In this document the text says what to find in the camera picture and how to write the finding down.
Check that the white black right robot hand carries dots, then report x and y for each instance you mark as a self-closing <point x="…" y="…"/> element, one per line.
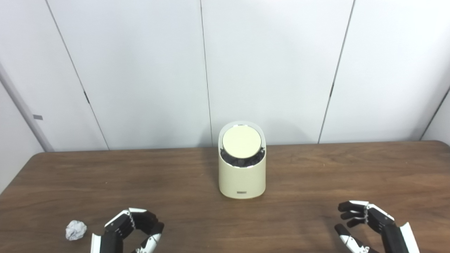
<point x="385" y="228"/>

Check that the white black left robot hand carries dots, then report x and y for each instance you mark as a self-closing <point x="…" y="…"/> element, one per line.
<point x="116" y="230"/>

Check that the white paper ball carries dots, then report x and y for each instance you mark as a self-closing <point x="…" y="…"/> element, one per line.
<point x="75" y="230"/>

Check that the cream-colored desktop bin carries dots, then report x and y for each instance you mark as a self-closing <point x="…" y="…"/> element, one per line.
<point x="242" y="181"/>

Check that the cream round bin lid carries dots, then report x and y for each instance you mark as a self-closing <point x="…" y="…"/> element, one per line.
<point x="242" y="140"/>

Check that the black bin liner bag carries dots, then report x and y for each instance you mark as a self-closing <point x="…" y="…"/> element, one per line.
<point x="240" y="162"/>

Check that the gray wall corner trim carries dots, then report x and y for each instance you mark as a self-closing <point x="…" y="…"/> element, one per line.
<point x="24" y="109"/>

